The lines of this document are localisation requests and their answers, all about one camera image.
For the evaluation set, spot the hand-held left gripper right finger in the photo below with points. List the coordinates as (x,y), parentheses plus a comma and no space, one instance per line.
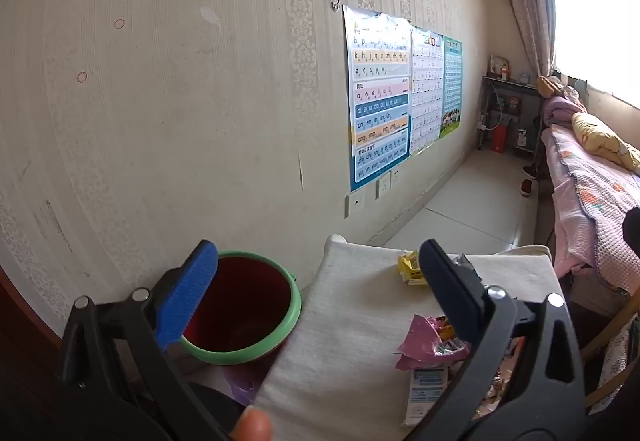
(450,296)

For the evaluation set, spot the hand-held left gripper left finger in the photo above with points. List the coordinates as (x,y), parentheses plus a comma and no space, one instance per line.
(185,296)

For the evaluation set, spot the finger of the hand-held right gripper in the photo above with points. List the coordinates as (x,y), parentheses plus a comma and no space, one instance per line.
(633,236)

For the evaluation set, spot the red bucket with green rim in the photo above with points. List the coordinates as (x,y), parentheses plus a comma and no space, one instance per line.
(240,311)

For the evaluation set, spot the person's left hand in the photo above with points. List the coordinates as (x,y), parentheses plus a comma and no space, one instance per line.
(252,426)

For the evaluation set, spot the yellow crumpled carton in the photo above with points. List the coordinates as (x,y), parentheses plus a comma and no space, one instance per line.
(411,268)

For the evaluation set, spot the bed with pink bedspread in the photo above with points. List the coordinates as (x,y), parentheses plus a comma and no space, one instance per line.
(595,201)

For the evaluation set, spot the pink snack wrapper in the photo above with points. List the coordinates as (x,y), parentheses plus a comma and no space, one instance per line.
(422,341)

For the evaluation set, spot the white and blue packet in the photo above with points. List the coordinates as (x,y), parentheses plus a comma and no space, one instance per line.
(425,391)

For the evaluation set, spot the white table cloth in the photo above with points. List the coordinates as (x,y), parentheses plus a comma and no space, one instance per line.
(350,321)

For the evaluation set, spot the wooden chair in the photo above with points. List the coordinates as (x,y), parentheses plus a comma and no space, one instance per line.
(607,336)

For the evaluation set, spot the yellow quilt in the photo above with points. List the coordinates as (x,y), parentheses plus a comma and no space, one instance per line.
(600,136)

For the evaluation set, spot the purple plastic bag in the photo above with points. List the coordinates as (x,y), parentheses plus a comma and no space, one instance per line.
(242,386)

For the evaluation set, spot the folded pink blanket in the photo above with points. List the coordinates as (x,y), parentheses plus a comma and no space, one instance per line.
(562,113)

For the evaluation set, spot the red bin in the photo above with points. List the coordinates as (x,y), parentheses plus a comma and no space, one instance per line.
(498,138)

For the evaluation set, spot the tan pillow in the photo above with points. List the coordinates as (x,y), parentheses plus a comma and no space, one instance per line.
(547,86)

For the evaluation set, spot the dark metal shelf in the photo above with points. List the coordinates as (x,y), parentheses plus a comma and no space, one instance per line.
(505,83)

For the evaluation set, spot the items on shelf top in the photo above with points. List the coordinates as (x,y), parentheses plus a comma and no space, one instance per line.
(500,68)

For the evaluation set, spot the window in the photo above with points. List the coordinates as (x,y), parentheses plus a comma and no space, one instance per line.
(595,21)

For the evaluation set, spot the white wall socket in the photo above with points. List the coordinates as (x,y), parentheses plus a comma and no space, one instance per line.
(395,176)
(383,185)

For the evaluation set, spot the white wall plate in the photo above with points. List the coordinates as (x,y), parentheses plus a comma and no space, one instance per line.
(355,205)

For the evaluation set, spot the letter chart wall poster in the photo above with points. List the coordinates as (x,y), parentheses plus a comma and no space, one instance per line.
(380,111)

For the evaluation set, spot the white chart wall poster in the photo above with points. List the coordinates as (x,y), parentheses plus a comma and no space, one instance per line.
(425,96)

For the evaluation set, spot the green chart wall poster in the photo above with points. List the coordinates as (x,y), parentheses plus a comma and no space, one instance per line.
(452,81)

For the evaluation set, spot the metal wall hook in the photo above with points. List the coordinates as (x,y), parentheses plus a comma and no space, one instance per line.
(336,5)

